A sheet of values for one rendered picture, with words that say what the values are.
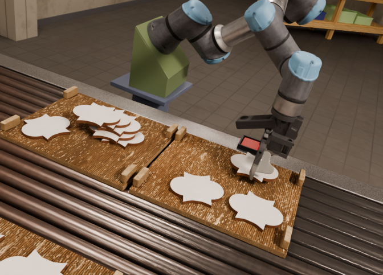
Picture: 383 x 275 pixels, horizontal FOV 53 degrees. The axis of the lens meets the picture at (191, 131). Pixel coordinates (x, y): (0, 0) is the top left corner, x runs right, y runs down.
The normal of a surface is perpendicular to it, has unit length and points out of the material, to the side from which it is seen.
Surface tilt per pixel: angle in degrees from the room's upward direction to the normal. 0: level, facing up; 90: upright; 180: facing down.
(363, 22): 90
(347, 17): 90
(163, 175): 0
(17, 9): 90
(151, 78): 90
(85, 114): 0
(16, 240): 0
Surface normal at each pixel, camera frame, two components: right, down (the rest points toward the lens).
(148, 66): -0.36, 0.42
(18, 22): 0.88, 0.37
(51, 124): 0.18, -0.84
